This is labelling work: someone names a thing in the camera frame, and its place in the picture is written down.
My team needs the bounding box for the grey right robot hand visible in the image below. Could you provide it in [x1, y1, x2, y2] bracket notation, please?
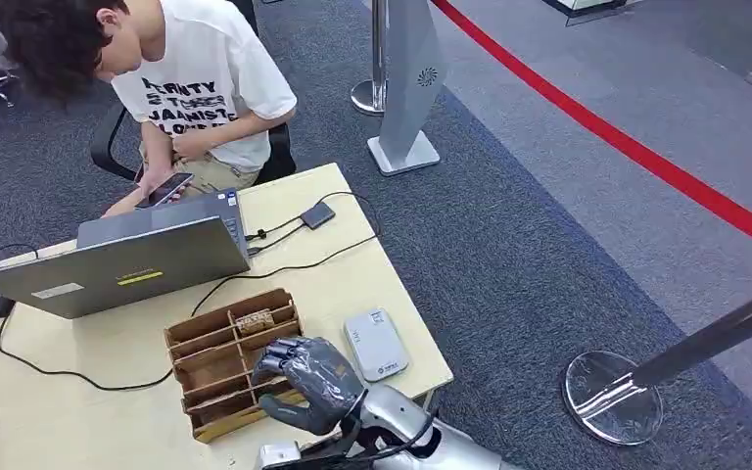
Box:
[251, 336, 365, 437]

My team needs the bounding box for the person's left hand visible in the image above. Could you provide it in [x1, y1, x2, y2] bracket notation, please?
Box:
[172, 132, 214, 165]

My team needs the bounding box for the person's right hand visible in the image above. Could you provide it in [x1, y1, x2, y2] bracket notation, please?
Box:
[137, 164, 177, 200]

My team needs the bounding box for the black smartphone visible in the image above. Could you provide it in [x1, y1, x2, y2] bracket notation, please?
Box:
[134, 171, 196, 211]

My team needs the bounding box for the grey card reader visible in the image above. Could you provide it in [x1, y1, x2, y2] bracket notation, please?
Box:
[342, 306, 411, 384]

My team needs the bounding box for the person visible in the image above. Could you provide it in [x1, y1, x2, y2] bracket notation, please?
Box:
[0, 0, 299, 219]

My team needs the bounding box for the printed card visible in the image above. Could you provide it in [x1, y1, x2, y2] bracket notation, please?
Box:
[235, 308, 278, 337]

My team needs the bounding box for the black office chair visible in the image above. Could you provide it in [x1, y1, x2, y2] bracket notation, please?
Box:
[89, 0, 299, 187]

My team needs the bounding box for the grey laptop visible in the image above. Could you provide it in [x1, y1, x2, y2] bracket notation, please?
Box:
[0, 188, 253, 321]

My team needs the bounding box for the wooden card box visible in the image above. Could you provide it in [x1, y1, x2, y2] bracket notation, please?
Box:
[164, 288, 306, 447]

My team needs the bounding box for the small black hub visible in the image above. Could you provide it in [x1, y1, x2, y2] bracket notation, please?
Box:
[299, 201, 338, 231]

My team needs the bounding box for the grey sign stand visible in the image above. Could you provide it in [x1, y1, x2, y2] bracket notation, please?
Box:
[366, 0, 449, 178]

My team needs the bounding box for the red barrier belt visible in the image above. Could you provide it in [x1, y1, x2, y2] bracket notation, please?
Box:
[430, 0, 752, 261]

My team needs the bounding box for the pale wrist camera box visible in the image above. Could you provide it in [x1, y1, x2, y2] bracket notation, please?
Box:
[257, 440, 305, 470]

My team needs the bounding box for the short black cable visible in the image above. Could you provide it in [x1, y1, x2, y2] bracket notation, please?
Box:
[244, 216, 306, 243]
[246, 223, 307, 259]

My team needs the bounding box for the long black cable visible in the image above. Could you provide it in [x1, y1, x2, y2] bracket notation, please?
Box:
[0, 190, 383, 395]

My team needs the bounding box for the thin black cable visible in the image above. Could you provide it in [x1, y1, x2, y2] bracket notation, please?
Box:
[0, 242, 40, 271]

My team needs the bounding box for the chrome stanchion post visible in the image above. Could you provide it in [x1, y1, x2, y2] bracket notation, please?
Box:
[562, 262, 752, 447]
[350, 0, 391, 118]

